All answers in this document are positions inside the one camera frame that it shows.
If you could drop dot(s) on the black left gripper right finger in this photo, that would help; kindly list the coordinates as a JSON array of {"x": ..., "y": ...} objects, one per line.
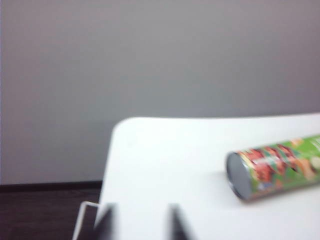
[{"x": 180, "y": 225}]

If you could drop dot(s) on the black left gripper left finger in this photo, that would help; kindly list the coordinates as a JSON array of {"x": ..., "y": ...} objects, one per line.
[{"x": 106, "y": 225}]

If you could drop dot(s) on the green chips tub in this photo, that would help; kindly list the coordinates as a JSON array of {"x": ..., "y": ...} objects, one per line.
[{"x": 275, "y": 170}]

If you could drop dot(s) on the white metal frame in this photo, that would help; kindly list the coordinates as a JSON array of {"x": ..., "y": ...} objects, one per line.
[{"x": 83, "y": 215}]

